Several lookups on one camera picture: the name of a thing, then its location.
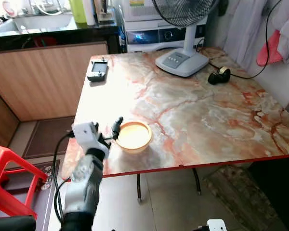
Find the orange plastic bowl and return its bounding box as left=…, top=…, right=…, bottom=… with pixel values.
left=116, top=121, right=153, bottom=154

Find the brown door mat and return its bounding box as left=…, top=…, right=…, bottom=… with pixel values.
left=22, top=115, right=77, bottom=159

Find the black metal table leg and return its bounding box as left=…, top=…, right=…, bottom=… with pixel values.
left=193, top=168, right=202, bottom=195
left=136, top=174, right=143, bottom=203

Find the small grey digital scale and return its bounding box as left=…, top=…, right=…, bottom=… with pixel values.
left=87, top=59, right=109, bottom=82

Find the dark floral rug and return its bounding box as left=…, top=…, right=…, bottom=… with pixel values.
left=0, top=159, right=63, bottom=219

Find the wooden kitchen cabinet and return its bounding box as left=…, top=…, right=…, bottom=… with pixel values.
left=0, top=42, right=109, bottom=147

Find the white desk fan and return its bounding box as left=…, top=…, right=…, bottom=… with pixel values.
left=152, top=0, right=220, bottom=77

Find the white washing machine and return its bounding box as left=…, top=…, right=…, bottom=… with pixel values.
left=119, top=0, right=208, bottom=52

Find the red plastic stool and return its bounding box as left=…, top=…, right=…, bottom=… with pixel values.
left=0, top=146, right=49, bottom=219

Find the black kitchen counter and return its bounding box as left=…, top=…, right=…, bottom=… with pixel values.
left=0, top=22, right=120, bottom=52

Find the red basin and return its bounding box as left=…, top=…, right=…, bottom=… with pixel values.
left=31, top=36, right=58, bottom=48

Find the black and gold tape roll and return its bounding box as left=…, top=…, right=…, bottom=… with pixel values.
left=208, top=66, right=231, bottom=86

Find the white bottle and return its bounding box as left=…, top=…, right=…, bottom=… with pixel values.
left=82, top=0, right=97, bottom=26

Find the steel kitchen sink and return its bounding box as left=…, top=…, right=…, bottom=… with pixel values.
left=0, top=12, right=75, bottom=37

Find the green bottle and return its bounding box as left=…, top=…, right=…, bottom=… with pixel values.
left=69, top=0, right=87, bottom=25

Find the black robot torso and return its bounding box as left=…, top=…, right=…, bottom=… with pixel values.
left=0, top=216, right=37, bottom=231

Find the pink cloth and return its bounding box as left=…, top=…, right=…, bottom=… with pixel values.
left=256, top=29, right=285, bottom=67

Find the rough wooden log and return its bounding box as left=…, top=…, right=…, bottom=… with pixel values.
left=204, top=165, right=275, bottom=231

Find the white hanging cloth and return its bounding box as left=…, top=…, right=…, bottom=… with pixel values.
left=224, top=0, right=289, bottom=73

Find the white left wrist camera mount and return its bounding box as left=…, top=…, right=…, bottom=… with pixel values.
left=71, top=121, right=101, bottom=154

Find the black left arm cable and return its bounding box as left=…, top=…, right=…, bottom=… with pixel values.
left=52, top=131, right=76, bottom=222

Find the black fan power cable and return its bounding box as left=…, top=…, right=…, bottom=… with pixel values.
left=197, top=0, right=284, bottom=80

